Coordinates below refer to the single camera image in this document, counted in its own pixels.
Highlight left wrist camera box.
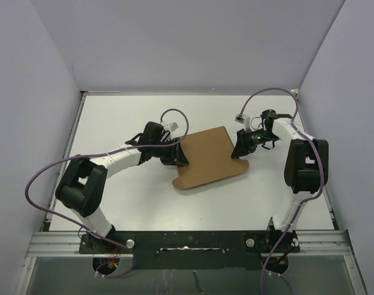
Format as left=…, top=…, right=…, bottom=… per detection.
left=161, top=122, right=178, bottom=133

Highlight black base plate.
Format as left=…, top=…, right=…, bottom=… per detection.
left=79, top=228, right=300, bottom=270

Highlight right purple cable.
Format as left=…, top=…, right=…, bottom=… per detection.
left=241, top=87, right=325, bottom=295

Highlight brown cardboard box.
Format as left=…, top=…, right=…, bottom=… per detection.
left=172, top=126, right=249, bottom=191

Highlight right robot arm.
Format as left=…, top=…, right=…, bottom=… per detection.
left=231, top=109, right=329, bottom=251

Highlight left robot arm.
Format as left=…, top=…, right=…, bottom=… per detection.
left=55, top=122, right=189, bottom=253

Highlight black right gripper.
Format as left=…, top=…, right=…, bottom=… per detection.
left=231, top=128, right=278, bottom=159

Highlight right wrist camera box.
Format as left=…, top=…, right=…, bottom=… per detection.
left=234, top=114, right=250, bottom=130

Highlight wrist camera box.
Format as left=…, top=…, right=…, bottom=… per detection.
left=161, top=122, right=178, bottom=133
left=234, top=114, right=250, bottom=130

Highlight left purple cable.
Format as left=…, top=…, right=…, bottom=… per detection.
left=25, top=109, right=190, bottom=280

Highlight purple cable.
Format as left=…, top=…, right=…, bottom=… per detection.
left=241, top=87, right=325, bottom=295
left=25, top=109, right=190, bottom=280

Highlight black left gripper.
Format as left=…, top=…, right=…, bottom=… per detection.
left=151, top=136, right=188, bottom=165

